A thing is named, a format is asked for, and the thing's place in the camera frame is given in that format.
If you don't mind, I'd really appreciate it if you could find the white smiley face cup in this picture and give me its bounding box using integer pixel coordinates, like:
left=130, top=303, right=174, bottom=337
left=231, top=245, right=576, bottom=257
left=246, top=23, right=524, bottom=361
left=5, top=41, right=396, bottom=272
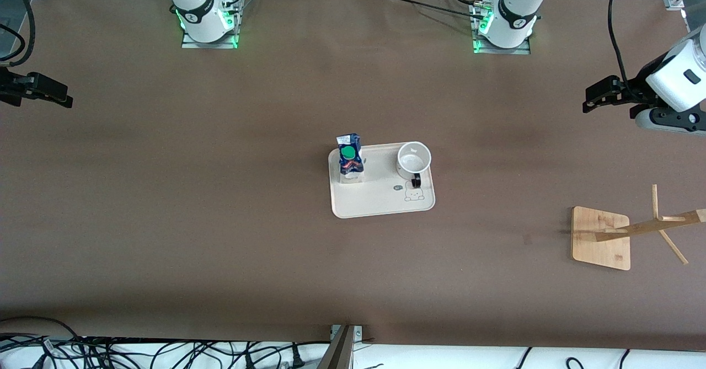
left=396, top=142, right=432, bottom=189

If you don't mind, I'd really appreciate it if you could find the blue white milk carton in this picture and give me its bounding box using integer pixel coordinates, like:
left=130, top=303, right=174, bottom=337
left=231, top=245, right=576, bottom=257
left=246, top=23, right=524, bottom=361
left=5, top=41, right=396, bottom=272
left=336, top=133, right=365, bottom=184

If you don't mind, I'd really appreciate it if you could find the beige rabbit print tray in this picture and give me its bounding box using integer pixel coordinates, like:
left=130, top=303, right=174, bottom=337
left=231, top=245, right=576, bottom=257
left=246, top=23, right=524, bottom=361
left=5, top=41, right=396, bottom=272
left=328, top=141, right=436, bottom=219

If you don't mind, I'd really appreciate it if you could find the wooden mug stand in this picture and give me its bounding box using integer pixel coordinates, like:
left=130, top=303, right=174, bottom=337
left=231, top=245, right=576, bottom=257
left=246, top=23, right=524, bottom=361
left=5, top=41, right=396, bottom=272
left=571, top=184, right=706, bottom=271

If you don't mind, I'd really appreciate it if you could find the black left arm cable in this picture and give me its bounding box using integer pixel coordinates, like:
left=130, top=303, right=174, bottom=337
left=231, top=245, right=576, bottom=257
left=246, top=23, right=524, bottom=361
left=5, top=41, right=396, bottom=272
left=607, top=0, right=630, bottom=83

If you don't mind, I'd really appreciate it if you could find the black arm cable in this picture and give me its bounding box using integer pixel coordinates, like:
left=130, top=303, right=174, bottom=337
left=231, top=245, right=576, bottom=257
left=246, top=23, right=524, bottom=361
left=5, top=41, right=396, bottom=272
left=0, top=0, right=37, bottom=67
left=607, top=0, right=630, bottom=83

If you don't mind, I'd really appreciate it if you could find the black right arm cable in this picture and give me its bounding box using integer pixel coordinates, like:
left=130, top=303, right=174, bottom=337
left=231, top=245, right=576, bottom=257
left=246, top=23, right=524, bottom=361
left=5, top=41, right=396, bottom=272
left=0, top=0, right=37, bottom=67

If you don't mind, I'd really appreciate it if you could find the aluminium left arm base plate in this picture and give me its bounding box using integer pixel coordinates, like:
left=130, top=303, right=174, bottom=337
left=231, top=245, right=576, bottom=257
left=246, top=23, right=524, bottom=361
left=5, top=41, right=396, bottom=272
left=472, top=0, right=531, bottom=55

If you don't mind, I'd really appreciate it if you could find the metal frame post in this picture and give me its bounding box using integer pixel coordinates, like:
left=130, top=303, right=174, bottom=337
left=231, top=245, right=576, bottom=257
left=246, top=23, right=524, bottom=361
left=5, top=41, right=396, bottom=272
left=317, top=324, right=363, bottom=369

